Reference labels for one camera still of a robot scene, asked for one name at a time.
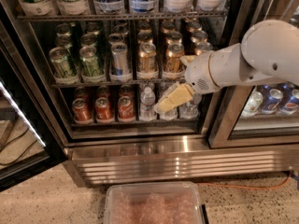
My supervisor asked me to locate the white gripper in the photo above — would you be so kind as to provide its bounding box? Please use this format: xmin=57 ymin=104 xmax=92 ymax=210
xmin=154 ymin=52 xmax=221 ymax=114

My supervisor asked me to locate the orange gold can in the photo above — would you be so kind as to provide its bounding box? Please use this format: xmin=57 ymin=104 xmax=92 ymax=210
xmin=194 ymin=42 xmax=213 ymax=55
xmin=163 ymin=43 xmax=184 ymax=79
xmin=137 ymin=43 xmax=158 ymax=79

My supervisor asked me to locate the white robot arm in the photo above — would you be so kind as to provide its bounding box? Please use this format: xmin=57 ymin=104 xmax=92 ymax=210
xmin=154 ymin=20 xmax=299 ymax=114

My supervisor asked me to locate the water bottle middle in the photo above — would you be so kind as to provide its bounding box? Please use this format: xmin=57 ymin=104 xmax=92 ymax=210
xmin=160 ymin=82 xmax=178 ymax=120

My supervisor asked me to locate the water bottle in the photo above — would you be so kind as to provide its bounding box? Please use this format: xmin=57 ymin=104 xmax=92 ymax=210
xmin=179 ymin=93 xmax=202 ymax=119
xmin=139 ymin=87 xmax=156 ymax=121
xmin=160 ymin=82 xmax=178 ymax=120

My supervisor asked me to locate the silver blue can front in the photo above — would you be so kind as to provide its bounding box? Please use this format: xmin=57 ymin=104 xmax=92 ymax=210
xmin=110 ymin=42 xmax=132 ymax=82

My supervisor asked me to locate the red can front right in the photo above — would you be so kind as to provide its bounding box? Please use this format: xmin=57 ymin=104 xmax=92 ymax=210
xmin=118 ymin=96 xmax=135 ymax=121

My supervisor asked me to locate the red can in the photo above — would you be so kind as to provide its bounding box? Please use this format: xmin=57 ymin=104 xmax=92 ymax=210
xmin=118 ymin=96 xmax=135 ymax=121
xmin=72 ymin=98 xmax=93 ymax=124
xmin=95 ymin=97 xmax=114 ymax=122

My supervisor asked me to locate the white can behind door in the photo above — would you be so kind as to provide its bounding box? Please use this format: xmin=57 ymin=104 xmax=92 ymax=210
xmin=241 ymin=91 xmax=263 ymax=117

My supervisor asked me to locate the red can front middle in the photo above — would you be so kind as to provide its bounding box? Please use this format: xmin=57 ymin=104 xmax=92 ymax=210
xmin=95 ymin=97 xmax=114 ymax=122

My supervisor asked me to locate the closed glass fridge door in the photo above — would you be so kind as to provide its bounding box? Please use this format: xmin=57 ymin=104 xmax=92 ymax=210
xmin=209 ymin=0 xmax=298 ymax=148

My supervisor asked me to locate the green can front right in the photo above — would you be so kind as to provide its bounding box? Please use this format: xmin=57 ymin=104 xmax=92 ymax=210
xmin=79 ymin=46 xmax=106 ymax=83

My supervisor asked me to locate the green can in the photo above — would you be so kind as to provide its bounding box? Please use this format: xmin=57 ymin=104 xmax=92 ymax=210
xmin=49 ymin=47 xmax=79 ymax=84
xmin=79 ymin=46 xmax=106 ymax=83

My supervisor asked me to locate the blue pepsi can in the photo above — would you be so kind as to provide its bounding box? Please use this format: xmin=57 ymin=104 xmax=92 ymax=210
xmin=261 ymin=89 xmax=283 ymax=114

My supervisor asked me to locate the stainless steel fridge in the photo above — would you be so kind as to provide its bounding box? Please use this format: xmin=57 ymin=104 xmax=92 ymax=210
xmin=0 ymin=0 xmax=299 ymax=187

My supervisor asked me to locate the red can front left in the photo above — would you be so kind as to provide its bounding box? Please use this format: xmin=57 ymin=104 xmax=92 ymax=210
xmin=72 ymin=98 xmax=93 ymax=124

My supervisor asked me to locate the green can front left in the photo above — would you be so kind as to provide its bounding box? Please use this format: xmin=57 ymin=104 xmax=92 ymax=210
xmin=49 ymin=47 xmax=79 ymax=84

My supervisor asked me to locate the open glass fridge door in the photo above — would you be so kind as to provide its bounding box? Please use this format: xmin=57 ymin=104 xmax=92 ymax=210
xmin=0 ymin=24 xmax=65 ymax=191

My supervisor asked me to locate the water bottle right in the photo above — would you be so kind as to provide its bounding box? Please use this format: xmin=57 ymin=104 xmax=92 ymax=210
xmin=179 ymin=93 xmax=202 ymax=119

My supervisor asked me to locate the water bottle left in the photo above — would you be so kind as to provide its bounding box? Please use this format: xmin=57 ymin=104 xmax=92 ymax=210
xmin=139 ymin=87 xmax=156 ymax=121

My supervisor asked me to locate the green white bottle right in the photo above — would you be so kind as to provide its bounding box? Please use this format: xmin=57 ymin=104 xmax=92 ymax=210
xmin=57 ymin=0 xmax=89 ymax=15

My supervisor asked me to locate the clear plastic bin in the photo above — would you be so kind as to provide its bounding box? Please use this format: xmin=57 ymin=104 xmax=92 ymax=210
xmin=104 ymin=182 xmax=209 ymax=224

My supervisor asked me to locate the middle wire shelf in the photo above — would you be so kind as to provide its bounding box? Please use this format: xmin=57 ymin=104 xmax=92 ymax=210
xmin=51 ymin=77 xmax=186 ymax=89

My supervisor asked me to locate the wire shelf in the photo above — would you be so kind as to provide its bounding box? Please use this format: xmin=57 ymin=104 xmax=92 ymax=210
xmin=51 ymin=77 xmax=186 ymax=89
xmin=17 ymin=9 xmax=228 ymax=22

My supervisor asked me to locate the upper wire shelf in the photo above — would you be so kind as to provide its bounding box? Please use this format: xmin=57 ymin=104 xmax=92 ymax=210
xmin=17 ymin=9 xmax=228 ymax=22

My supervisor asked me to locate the orange power cable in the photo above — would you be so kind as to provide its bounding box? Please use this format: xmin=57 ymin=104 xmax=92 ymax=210
xmin=195 ymin=170 xmax=292 ymax=190

